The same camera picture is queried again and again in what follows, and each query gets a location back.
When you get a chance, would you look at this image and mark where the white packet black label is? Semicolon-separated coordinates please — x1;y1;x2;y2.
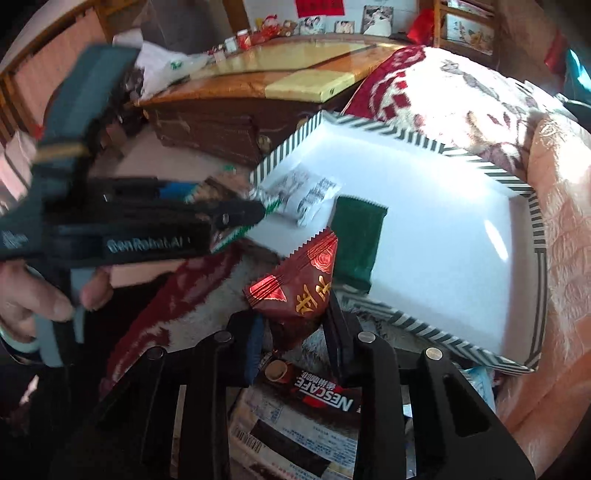
228;388;365;480

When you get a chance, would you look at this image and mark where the red white doll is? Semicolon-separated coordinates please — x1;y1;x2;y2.
256;16;282;40

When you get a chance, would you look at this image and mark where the wooden chair with box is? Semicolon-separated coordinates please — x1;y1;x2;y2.
434;0;497;56

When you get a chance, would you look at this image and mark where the dark red coffee sachet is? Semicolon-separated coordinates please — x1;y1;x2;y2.
256;357;363;416

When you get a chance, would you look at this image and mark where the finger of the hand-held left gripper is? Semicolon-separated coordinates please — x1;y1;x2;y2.
104;178;254;208
107;199;267;237

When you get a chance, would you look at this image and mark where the pink quilt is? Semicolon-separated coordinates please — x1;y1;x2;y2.
496;111;591;444

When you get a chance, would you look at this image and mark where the red gift bag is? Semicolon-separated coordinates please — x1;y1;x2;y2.
544;30;571;70

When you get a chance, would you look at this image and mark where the large framed photo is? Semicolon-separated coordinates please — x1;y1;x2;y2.
363;6;394;35

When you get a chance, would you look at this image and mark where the printed picture box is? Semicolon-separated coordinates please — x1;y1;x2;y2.
445;14;495;51

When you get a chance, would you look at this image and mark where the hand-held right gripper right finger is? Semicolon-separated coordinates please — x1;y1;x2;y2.
323;293;536;480

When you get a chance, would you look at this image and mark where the white plastic bag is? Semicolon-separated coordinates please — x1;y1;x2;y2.
136;41;215;100

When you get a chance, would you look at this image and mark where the red white floral blanket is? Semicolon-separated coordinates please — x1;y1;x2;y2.
99;44;571;402

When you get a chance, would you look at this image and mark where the wooden framed panel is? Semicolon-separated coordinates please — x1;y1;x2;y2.
0;0;144;153

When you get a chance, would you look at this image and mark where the white printed snack packet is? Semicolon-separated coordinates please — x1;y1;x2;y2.
249;168;343;228

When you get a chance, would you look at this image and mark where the white box with striped rim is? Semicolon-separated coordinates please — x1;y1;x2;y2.
249;111;548;377

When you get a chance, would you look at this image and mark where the red wall poster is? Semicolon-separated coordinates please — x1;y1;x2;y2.
295;0;343;18

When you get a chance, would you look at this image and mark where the red gold snack packet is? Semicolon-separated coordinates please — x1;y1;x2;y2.
243;227;339;356

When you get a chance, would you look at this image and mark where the person's left hand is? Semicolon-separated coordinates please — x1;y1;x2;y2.
0;263;115;342

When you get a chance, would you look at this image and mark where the dark green snack packet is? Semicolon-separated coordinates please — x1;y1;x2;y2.
330;196;387;292

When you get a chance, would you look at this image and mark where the wooden cabinet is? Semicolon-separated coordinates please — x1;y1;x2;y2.
134;34;407;169

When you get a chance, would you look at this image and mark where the blue white packet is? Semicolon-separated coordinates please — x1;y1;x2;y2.
462;367;497;414

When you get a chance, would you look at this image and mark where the red cloth bag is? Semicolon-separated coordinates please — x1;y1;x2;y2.
406;7;437;44

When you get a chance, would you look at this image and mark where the teal bag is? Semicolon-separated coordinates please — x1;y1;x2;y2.
566;48;591;100

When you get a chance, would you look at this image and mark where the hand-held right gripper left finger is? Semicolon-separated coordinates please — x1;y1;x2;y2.
48;310;266;480

